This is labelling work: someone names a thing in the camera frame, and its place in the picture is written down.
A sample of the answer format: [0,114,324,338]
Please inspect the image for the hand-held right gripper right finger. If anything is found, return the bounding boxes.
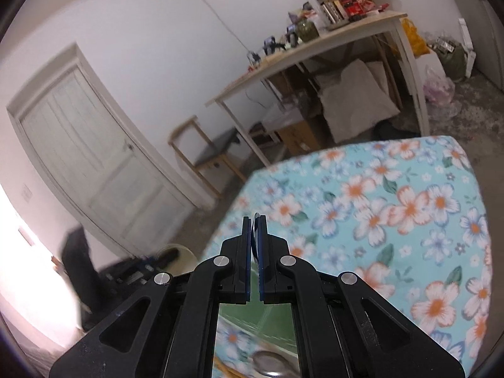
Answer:
[256,213,463,378]

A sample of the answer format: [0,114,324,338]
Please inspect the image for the white foam board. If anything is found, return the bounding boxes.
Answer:
[458,18,477,78]

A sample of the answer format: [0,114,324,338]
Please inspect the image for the green bag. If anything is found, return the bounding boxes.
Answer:
[427,33,469,81]

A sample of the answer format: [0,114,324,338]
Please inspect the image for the white sack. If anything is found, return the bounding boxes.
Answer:
[317,59,400,144]

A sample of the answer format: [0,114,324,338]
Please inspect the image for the wooden chopstick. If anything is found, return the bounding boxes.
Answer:
[215,361,245,378]

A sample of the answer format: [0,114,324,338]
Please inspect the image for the yellow plastic bag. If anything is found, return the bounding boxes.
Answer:
[402,18,432,58]

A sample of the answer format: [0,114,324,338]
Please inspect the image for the white door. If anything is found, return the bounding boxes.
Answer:
[6,43,198,261]

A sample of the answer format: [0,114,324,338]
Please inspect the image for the cardboard box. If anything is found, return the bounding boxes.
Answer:
[276,120,321,156]

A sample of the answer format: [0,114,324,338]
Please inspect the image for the white table with wooden top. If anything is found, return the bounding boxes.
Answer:
[205,10,432,166]

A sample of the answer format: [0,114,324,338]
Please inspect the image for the clear plastic bag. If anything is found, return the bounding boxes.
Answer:
[262,102,304,130]

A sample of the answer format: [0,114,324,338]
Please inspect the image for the floral tablecloth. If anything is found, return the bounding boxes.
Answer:
[203,136,493,378]

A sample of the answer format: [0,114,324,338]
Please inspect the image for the pink plastic bag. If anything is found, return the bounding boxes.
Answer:
[423,65,455,107]

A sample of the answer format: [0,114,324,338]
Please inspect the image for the glass jar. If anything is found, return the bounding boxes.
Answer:
[297,19,319,42]

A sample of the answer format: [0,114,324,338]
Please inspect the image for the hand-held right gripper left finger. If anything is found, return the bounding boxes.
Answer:
[49,216,253,378]

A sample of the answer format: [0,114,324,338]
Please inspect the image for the metal spoon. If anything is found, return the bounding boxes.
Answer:
[252,350,299,378]

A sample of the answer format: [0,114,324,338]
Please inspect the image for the white bucket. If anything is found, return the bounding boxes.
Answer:
[155,243,198,274]

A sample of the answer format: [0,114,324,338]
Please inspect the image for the red-labelled bottle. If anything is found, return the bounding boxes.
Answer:
[342,0,365,20]

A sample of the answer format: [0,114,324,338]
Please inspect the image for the wooden chair with dark seat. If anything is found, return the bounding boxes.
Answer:
[169,115,247,201]

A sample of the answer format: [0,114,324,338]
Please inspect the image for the black box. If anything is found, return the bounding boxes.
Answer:
[59,226,104,331]

